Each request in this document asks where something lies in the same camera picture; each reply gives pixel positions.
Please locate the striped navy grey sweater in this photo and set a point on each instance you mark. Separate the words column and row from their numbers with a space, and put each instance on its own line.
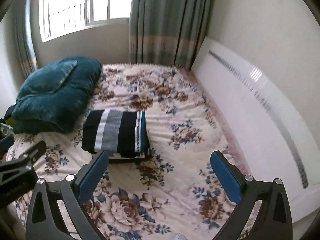
column 122, row 135

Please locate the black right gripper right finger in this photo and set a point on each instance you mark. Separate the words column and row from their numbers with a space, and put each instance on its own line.
column 273, row 220

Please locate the bright bedroom window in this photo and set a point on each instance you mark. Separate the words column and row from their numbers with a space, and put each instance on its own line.
column 61, row 17

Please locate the teal folded blanket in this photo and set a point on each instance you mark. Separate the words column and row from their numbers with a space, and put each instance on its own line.
column 53, row 97

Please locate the grey green curtain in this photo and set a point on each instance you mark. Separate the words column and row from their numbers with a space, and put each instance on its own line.
column 167, row 32

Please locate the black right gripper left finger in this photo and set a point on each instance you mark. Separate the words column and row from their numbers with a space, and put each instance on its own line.
column 44, row 219

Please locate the white bed headboard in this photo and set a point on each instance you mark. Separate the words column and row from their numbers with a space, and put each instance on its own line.
column 271, row 133

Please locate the floral beige bed blanket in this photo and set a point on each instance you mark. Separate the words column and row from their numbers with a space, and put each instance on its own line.
column 174, row 189

